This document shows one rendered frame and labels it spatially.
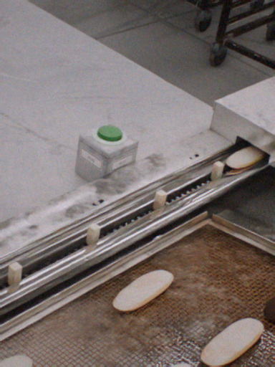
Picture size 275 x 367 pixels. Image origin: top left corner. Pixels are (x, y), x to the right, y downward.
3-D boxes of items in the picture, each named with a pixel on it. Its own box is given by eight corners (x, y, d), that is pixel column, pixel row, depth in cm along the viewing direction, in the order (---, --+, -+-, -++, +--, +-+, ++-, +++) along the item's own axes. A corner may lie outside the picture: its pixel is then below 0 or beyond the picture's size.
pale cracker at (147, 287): (157, 268, 101) (157, 261, 100) (180, 279, 99) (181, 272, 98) (104, 304, 94) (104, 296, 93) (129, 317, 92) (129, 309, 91)
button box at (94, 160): (103, 173, 136) (111, 118, 129) (135, 196, 132) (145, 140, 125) (67, 189, 130) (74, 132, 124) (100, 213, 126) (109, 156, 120)
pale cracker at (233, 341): (243, 315, 92) (245, 308, 92) (271, 330, 90) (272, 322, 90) (192, 357, 86) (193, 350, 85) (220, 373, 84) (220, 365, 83)
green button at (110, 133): (109, 130, 127) (110, 122, 126) (126, 142, 125) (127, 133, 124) (91, 137, 125) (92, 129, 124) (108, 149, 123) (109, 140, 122)
